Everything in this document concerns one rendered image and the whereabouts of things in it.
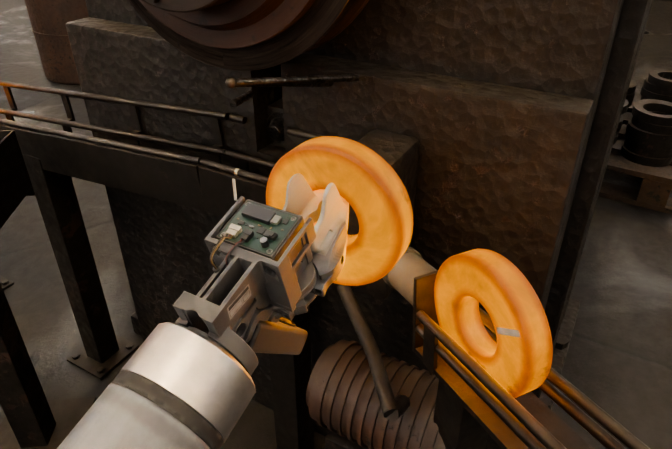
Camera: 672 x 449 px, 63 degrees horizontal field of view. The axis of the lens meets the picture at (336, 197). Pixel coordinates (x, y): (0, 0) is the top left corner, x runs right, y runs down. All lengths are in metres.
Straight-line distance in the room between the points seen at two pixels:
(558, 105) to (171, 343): 0.54
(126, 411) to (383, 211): 0.27
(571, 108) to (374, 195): 0.33
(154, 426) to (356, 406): 0.44
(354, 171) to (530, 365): 0.25
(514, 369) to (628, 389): 1.07
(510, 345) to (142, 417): 0.35
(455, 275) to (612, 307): 1.28
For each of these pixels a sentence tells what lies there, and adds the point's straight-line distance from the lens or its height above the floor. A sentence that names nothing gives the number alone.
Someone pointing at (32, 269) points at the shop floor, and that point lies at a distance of 2.08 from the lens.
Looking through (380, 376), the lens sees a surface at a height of 0.56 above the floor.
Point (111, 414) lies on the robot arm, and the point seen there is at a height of 0.83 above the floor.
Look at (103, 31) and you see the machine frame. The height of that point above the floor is 0.87.
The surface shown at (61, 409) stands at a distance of 1.57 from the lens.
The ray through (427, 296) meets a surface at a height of 0.69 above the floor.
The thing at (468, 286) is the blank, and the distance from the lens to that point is 0.60.
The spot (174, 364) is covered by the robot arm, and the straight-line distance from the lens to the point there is 0.40.
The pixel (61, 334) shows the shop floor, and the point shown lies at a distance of 1.78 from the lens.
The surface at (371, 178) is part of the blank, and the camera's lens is 0.50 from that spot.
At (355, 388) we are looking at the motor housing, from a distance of 0.79.
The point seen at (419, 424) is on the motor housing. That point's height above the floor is 0.51.
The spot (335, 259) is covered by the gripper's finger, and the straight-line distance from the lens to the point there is 0.49.
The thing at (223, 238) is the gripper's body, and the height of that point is 0.88.
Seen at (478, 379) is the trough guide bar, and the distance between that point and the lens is 0.61.
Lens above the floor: 1.12
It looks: 31 degrees down
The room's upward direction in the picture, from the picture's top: straight up
